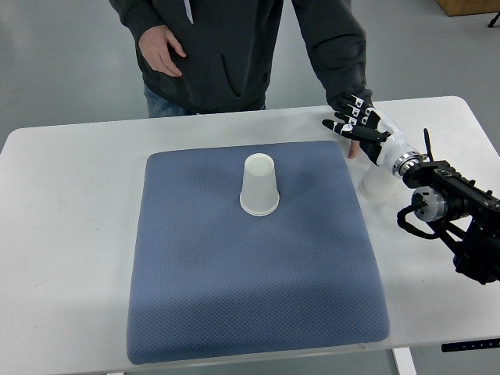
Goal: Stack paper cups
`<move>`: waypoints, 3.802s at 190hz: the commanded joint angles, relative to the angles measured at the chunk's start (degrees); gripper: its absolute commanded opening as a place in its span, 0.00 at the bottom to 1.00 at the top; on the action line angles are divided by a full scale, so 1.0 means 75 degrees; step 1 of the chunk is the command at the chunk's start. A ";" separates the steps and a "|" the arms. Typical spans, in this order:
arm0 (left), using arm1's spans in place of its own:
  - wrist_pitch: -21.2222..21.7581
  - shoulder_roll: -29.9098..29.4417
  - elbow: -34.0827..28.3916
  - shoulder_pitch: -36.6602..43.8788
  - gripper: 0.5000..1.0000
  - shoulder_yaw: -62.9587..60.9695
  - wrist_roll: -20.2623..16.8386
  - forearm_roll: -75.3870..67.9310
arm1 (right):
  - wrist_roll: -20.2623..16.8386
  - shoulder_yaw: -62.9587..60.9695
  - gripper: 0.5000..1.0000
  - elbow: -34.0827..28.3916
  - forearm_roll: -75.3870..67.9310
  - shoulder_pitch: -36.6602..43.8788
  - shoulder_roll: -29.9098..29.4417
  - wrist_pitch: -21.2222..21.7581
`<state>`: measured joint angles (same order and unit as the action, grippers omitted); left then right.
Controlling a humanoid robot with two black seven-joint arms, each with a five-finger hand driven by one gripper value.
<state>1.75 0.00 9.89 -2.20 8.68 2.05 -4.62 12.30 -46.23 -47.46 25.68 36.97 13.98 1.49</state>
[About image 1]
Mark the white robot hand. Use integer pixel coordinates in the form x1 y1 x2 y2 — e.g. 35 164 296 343
322 95 424 177

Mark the white paper cup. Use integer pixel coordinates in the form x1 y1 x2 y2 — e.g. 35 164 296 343
240 153 280 216
359 164 397 203

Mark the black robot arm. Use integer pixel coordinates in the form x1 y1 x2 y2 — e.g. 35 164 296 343
323 93 499 284

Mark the person's left hand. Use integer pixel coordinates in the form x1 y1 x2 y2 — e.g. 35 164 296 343
348 141 360 159

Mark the person's right hand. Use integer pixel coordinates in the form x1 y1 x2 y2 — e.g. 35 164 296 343
137 25 187 77

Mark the white paper cup on mat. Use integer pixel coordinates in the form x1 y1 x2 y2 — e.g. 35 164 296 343
240 153 280 216

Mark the cardboard box corner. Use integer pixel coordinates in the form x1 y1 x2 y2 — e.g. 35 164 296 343
437 0 500 16

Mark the person in grey hoodie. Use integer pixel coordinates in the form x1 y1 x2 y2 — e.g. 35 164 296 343
112 1 372 116

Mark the black tripod leg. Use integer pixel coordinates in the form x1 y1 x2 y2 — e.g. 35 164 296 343
487 12 500 28

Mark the blue textured cushion mat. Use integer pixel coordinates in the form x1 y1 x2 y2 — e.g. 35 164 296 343
127 141 390 365

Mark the white table leg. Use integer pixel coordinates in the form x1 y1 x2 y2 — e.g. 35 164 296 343
392 348 417 375

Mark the black table control panel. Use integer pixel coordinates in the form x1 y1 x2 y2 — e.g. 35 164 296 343
441 338 500 353

